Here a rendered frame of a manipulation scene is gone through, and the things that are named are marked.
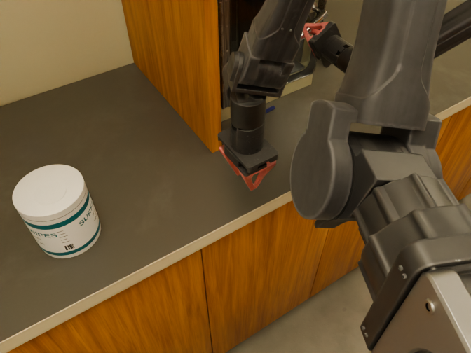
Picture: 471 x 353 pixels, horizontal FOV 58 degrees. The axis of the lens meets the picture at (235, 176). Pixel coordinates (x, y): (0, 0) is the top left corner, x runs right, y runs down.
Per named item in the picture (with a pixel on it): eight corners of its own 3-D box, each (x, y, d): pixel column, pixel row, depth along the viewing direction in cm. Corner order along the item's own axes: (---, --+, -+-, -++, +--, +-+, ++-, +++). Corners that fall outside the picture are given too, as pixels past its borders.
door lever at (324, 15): (289, 33, 107) (286, 27, 105) (317, 6, 107) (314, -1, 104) (303, 43, 104) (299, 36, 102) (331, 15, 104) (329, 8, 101)
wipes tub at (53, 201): (31, 225, 93) (3, 180, 82) (89, 200, 98) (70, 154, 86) (49, 270, 85) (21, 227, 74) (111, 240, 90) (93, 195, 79)
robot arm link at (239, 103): (233, 102, 63) (270, 98, 64) (226, 75, 68) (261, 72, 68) (233, 136, 68) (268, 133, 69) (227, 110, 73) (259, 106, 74)
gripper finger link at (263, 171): (253, 165, 84) (254, 129, 77) (275, 188, 80) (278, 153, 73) (224, 180, 82) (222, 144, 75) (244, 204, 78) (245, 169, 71)
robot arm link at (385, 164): (386, 196, 28) (451, 199, 30) (337, 101, 35) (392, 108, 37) (329, 270, 35) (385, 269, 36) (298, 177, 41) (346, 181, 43)
